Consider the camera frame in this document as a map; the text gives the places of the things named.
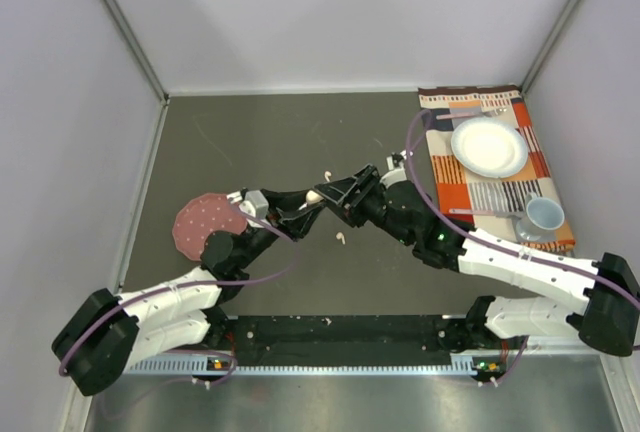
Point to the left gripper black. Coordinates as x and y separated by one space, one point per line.
291 221

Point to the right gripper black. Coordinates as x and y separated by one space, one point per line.
367 181

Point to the pink earbud charging case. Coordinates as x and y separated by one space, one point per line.
313 197

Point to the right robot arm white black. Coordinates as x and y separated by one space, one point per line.
597 301

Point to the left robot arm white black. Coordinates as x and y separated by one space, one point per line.
223 235

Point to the pink polka dot plate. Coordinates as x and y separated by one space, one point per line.
201 217

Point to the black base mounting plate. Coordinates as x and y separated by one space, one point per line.
382 340

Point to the patterned orange placemat cloth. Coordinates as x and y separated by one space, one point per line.
456 186

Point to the white paper plate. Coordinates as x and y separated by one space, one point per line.
489 148

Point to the light blue cup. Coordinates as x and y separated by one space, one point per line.
542 217

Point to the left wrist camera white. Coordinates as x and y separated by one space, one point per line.
252 204

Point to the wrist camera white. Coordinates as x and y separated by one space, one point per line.
396 169
252 204

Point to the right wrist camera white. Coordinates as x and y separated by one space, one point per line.
396 169

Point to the pink handled fork rear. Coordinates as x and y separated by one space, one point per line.
472 114

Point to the left aluminium corner post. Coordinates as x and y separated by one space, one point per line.
134 47

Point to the aluminium corner post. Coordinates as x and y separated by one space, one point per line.
134 47
552 40

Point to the right aluminium corner post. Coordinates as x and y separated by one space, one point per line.
552 40

